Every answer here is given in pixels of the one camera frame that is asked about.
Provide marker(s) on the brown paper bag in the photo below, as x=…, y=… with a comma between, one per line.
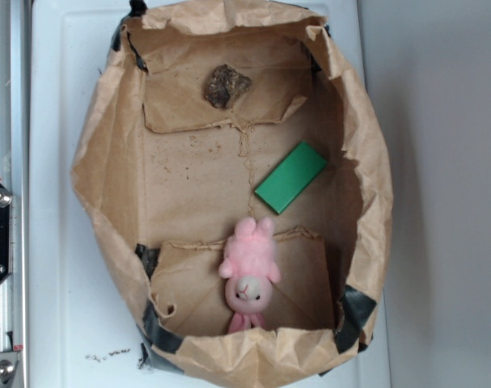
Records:
x=165, y=176

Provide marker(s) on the dark brown rock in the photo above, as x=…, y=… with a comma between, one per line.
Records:
x=225, y=86

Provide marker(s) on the aluminium frame rail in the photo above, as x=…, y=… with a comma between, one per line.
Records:
x=14, y=23

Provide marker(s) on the green rectangular block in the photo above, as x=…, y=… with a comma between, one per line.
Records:
x=290, y=177

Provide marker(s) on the silver corner bracket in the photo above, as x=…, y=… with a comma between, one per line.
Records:
x=10, y=367

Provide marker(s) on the pink plush bunny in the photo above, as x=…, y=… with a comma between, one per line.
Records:
x=250, y=270

